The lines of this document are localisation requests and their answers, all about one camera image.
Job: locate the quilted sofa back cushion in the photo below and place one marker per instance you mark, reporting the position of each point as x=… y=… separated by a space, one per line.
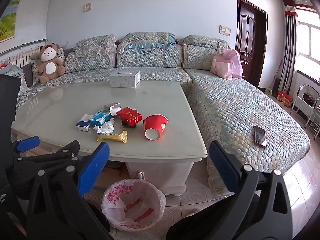
x=205 y=41
x=147 y=38
x=93 y=45

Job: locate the wall poster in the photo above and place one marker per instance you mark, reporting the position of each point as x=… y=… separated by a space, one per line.
x=7 y=20

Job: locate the metal wall pipe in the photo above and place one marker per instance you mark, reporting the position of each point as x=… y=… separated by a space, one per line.
x=25 y=44

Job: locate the crumpled white tissue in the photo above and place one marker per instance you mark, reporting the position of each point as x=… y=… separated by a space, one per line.
x=105 y=127

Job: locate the pink plastic bag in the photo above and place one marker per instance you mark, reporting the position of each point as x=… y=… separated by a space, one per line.
x=236 y=62

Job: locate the brown teddy bear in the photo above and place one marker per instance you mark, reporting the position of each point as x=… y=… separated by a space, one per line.
x=50 y=65

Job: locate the white glass-top coffee table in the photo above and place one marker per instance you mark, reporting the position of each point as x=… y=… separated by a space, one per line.
x=75 y=100

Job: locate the white round trash bin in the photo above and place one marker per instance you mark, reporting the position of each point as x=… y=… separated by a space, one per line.
x=117 y=226

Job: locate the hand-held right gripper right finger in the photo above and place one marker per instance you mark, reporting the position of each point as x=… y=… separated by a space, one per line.
x=223 y=165

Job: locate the red round packet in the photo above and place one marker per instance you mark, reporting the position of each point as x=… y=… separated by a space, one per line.
x=156 y=126

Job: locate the red cigarette box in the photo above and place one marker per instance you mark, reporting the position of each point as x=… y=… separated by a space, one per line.
x=128 y=116

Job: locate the white metal folding cradle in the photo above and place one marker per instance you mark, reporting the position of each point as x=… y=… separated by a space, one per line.
x=303 y=105

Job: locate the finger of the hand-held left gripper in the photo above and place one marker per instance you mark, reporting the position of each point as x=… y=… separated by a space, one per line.
x=62 y=153
x=28 y=143

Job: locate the white medicine box blue stripe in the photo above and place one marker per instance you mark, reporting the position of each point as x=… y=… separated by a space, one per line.
x=83 y=123

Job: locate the gold snack wrapper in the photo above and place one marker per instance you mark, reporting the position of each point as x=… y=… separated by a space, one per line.
x=112 y=137

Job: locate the red gift box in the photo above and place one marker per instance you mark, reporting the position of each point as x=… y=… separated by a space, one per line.
x=284 y=98

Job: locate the person's black pants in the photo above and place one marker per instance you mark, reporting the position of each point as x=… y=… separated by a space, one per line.
x=195 y=227

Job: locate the striped curtain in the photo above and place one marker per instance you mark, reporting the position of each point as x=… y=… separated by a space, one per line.
x=288 y=47

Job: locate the gold and white small box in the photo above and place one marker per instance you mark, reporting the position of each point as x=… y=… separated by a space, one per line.
x=113 y=106

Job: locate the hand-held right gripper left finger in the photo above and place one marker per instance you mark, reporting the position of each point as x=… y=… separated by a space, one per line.
x=96 y=163

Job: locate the wall socket plate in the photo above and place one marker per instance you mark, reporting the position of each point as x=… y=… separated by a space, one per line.
x=225 y=30

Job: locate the light blue medicine box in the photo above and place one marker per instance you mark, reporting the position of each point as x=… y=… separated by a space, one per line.
x=100 y=118

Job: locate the grey cloth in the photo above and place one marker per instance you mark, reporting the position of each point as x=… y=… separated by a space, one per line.
x=12 y=72

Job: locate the wall switch plate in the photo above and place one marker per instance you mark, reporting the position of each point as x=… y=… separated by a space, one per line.
x=87 y=7

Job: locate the white radiator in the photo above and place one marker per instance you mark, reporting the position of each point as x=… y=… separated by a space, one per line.
x=23 y=57

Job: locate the broom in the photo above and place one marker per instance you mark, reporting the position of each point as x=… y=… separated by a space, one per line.
x=275 y=76

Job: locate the patterned tissue box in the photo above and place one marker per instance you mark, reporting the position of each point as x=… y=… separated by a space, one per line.
x=125 y=80

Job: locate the red printed plastic bin liner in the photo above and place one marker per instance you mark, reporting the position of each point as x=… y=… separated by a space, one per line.
x=140 y=205

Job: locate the dark wooden door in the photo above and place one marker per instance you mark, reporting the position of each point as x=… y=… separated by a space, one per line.
x=248 y=42

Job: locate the window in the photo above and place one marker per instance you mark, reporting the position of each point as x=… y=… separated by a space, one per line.
x=310 y=42

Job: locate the pink smartphone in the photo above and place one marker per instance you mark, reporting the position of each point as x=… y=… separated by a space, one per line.
x=260 y=136

